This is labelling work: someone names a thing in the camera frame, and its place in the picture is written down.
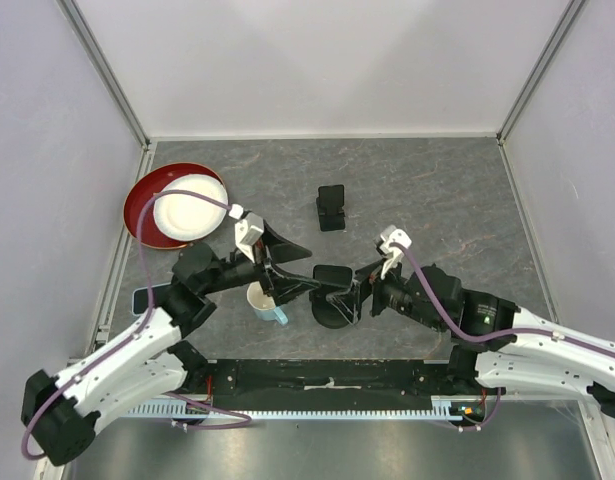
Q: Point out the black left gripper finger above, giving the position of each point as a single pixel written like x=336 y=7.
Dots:
x=280 y=249
x=290 y=286

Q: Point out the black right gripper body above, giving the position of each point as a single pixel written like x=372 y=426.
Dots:
x=380 y=288

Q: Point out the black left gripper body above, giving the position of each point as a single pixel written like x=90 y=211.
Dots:
x=263 y=261

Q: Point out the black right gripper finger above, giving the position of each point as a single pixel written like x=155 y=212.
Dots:
x=345 y=302
x=369 y=274

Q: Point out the black round-base phone holder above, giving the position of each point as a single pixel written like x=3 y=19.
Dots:
x=323 y=312

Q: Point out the black phone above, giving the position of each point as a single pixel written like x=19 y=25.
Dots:
x=333 y=276

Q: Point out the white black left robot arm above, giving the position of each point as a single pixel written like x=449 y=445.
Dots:
x=63 y=413

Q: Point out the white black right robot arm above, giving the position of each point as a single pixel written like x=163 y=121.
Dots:
x=497 y=344

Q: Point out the black folding phone stand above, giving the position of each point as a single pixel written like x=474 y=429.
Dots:
x=330 y=208

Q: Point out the phone in light blue case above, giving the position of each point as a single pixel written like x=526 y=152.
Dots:
x=140 y=300

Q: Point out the light blue mug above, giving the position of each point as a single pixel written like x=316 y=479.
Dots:
x=264 y=305

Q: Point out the white round plate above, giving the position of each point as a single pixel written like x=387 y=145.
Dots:
x=185 y=218

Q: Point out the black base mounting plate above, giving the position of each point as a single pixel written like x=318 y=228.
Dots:
x=236 y=377

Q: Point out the red round tray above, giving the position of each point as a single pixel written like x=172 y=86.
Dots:
x=139 y=218

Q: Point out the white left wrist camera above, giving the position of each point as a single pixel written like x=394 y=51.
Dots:
x=248 y=230

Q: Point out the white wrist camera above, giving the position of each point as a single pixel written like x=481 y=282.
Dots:
x=390 y=245
x=248 y=230

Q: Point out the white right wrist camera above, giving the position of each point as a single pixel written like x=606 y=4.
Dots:
x=390 y=245

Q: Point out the aluminium frame post left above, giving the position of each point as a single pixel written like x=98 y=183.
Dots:
x=91 y=46

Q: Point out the aluminium frame post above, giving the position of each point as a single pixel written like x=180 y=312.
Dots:
x=555 y=41
x=91 y=46

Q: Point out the aluminium frame post right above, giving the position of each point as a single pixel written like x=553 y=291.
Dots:
x=555 y=41

